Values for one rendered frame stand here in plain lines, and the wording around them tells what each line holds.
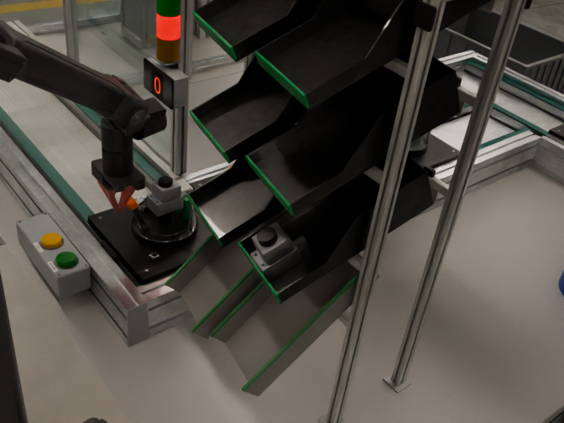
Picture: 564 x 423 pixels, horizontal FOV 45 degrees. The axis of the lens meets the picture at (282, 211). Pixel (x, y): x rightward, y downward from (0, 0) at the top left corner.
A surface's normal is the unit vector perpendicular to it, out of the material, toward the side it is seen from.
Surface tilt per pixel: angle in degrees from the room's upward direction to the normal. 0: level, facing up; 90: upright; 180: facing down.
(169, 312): 90
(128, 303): 0
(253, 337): 45
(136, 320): 90
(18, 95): 0
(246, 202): 25
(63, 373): 0
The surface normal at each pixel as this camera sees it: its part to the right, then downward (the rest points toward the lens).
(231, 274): -0.55, -0.42
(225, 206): -0.27, -0.64
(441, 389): 0.11, -0.80
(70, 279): 0.62, 0.52
